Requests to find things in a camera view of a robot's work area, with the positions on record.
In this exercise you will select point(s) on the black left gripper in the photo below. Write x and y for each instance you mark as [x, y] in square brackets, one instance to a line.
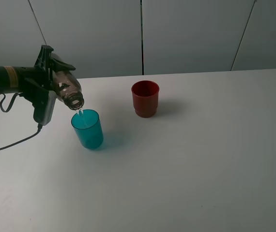
[36, 81]

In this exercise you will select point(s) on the clear smoky plastic bottle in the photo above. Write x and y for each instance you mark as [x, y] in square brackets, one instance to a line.
[67, 88]

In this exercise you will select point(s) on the teal translucent plastic cup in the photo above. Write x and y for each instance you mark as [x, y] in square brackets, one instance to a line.
[87, 126]

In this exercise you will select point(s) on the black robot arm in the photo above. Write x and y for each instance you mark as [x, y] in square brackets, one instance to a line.
[10, 80]

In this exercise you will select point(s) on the red plastic cup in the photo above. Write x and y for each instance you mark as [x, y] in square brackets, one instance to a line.
[145, 95]

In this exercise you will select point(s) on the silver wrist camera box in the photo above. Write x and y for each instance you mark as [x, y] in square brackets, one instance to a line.
[44, 108]

